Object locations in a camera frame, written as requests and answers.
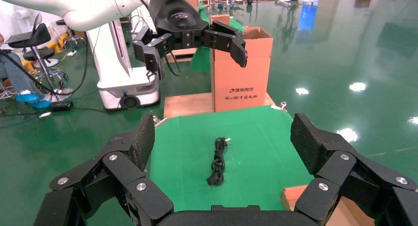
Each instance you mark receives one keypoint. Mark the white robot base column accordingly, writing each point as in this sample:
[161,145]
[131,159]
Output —
[114,71]

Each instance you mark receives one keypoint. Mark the green table cloth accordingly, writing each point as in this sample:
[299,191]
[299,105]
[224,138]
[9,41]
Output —
[201,59]
[254,159]

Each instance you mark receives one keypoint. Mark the tall printed cardboard box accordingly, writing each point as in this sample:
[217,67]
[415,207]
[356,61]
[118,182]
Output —
[241,77]

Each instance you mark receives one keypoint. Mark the grey laptop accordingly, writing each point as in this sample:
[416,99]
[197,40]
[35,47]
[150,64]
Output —
[19,37]

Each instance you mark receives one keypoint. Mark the small plain cardboard box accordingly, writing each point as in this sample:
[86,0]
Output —
[220,19]

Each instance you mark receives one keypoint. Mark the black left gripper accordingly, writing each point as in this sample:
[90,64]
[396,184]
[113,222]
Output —
[176,15]

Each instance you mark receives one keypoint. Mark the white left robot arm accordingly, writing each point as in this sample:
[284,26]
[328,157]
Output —
[81,5]

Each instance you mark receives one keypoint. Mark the black power adapter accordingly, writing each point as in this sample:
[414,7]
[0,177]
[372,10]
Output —
[62,106]

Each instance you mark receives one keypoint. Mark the black office chair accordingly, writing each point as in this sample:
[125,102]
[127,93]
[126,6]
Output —
[36,38]

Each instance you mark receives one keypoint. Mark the yellow floor object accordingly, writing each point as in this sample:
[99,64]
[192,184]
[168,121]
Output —
[60,41]

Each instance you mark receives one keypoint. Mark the seated person in jeans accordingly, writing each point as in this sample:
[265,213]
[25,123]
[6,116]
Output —
[13,72]

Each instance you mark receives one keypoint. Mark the black round stool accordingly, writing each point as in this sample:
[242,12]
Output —
[61,22]

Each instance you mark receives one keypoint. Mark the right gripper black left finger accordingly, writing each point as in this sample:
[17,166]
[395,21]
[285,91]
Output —
[117,172]

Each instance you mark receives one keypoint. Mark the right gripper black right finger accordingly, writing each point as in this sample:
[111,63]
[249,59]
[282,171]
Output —
[339,165]

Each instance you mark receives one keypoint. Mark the white power strip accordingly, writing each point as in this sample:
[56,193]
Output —
[72,53]

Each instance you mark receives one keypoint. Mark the flat open cardboard mailer box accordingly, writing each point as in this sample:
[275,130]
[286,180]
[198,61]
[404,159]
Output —
[290,195]

